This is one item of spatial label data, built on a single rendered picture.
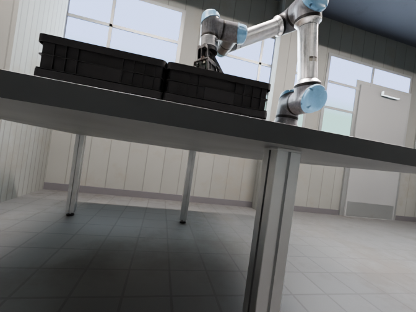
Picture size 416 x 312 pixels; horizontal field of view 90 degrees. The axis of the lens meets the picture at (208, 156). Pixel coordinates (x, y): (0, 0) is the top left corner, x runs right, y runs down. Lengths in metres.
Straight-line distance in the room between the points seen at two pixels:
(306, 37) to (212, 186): 2.16
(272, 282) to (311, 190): 3.09
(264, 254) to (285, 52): 3.01
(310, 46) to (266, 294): 0.97
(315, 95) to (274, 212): 0.69
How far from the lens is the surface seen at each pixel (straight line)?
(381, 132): 4.41
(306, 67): 1.10
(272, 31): 1.23
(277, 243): 0.52
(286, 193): 0.49
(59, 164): 2.98
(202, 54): 0.89
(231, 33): 0.98
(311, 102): 1.04
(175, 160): 2.74
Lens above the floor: 0.62
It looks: level
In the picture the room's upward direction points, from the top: 8 degrees clockwise
